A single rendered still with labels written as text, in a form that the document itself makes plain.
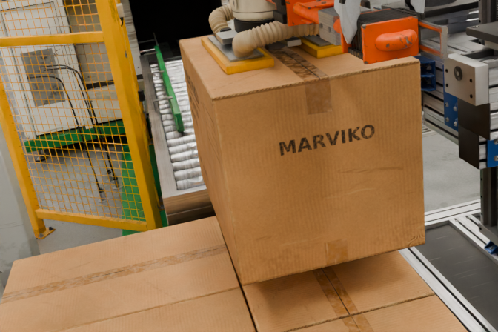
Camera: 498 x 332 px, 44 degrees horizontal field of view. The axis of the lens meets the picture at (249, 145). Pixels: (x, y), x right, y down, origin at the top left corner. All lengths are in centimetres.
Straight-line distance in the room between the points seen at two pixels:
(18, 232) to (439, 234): 167
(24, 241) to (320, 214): 174
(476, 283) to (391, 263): 57
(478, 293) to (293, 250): 90
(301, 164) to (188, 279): 53
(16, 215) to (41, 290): 102
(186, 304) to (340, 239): 42
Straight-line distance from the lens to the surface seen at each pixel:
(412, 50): 82
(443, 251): 221
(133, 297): 156
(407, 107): 122
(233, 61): 126
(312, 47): 131
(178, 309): 148
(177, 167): 227
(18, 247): 277
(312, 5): 104
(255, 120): 112
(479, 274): 211
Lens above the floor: 138
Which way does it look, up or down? 21 degrees down
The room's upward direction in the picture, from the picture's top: 9 degrees counter-clockwise
